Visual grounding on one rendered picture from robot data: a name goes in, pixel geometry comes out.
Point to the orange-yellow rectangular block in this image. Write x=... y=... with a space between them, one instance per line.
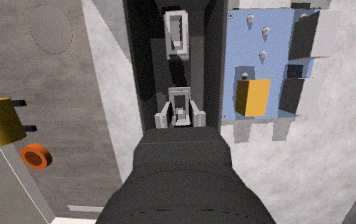
x=251 y=97

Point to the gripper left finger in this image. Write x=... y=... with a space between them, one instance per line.
x=164 y=118

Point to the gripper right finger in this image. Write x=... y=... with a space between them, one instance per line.
x=197 y=118

